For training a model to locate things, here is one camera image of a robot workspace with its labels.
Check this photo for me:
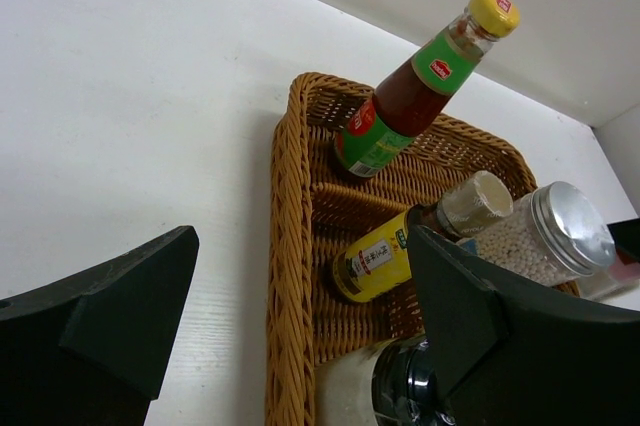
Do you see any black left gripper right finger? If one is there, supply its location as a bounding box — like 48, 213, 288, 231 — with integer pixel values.
408, 226, 639, 425

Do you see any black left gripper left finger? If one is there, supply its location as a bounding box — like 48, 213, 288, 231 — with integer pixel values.
1, 226, 198, 425

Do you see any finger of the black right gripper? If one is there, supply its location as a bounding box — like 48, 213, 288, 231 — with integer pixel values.
608, 218, 640, 261

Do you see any pink lid spice jar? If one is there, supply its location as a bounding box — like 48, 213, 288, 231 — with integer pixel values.
577, 248, 639, 301

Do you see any tall blue label spice jar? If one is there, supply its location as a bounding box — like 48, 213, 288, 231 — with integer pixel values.
458, 181, 616, 286

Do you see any white salt grinder black top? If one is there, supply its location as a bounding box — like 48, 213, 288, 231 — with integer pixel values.
315, 335, 456, 426

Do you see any small yellow label bottle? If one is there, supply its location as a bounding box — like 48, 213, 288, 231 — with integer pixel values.
328, 170, 513, 303

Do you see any red sauce bottle yellow cap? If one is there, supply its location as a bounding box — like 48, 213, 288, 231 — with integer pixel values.
332, 0, 520, 181

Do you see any brown wicker divided basket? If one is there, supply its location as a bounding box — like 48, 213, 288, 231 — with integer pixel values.
265, 72, 536, 425

